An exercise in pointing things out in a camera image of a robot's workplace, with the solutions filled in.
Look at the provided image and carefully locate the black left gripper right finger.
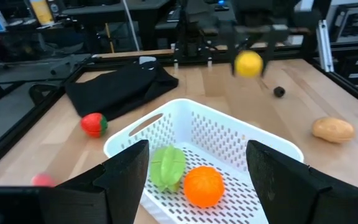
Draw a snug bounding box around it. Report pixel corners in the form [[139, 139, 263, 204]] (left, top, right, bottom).
[[246, 139, 358, 224]]

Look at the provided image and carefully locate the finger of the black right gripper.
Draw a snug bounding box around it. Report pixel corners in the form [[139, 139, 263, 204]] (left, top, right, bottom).
[[262, 32, 277, 77], [228, 32, 240, 77]]

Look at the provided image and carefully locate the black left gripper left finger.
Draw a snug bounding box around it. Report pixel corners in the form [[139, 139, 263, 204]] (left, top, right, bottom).
[[0, 139, 150, 224]]

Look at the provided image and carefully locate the yellow toy lemon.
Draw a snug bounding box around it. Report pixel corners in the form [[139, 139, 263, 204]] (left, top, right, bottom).
[[234, 50, 264, 78]]

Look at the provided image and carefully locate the green toy starfruit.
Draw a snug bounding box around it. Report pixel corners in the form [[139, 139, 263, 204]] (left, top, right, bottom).
[[149, 145, 186, 193]]

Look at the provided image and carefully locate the red toy strawberry green cap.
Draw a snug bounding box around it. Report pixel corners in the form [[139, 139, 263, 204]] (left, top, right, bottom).
[[80, 112, 109, 138]]

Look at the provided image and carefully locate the small pink-red toy fruit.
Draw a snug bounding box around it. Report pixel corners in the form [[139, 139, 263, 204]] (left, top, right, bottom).
[[30, 172, 57, 188]]

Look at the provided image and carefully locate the tan toy potato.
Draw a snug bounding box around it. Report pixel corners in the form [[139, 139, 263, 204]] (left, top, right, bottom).
[[311, 116, 356, 144]]

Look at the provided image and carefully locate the orange toy tangerine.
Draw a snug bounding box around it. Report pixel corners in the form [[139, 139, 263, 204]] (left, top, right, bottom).
[[183, 166, 226, 208]]

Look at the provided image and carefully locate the white perforated plastic basket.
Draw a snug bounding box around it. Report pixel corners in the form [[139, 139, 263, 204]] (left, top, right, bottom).
[[103, 98, 305, 224]]

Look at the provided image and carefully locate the grey monitor screen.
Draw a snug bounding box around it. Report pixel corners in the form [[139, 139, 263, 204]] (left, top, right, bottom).
[[325, 1, 358, 44]]

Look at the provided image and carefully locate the black cloth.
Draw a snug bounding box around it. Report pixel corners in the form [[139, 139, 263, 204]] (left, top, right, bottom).
[[64, 57, 180, 121]]

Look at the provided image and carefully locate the black standing desk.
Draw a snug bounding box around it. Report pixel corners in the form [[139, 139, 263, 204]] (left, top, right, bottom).
[[61, 0, 172, 54]]

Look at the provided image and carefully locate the yellow bottle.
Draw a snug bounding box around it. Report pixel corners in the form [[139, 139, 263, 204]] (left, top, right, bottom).
[[29, 0, 55, 26]]

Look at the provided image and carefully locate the silver aluminium extrusion post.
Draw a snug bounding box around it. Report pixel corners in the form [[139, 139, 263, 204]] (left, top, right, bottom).
[[316, 19, 335, 73]]

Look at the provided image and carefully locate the white cable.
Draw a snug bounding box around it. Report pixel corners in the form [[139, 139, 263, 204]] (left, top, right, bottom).
[[121, 0, 141, 52]]

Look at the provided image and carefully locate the black aluminium table frame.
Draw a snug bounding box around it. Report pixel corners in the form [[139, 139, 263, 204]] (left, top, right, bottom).
[[0, 46, 358, 178]]

